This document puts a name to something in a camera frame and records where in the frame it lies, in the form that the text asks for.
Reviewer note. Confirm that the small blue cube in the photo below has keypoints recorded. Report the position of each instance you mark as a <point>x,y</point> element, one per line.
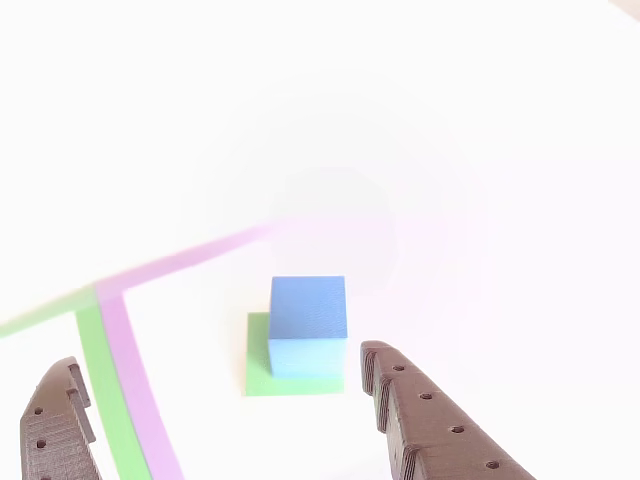
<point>307,310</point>

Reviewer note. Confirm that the green block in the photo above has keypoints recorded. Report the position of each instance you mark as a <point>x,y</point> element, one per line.
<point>257,370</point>

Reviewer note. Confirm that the green square frame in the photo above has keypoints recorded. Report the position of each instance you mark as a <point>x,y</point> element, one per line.
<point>107,400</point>

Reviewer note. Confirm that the purple square frame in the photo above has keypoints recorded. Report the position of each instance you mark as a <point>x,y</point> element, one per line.
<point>135,370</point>

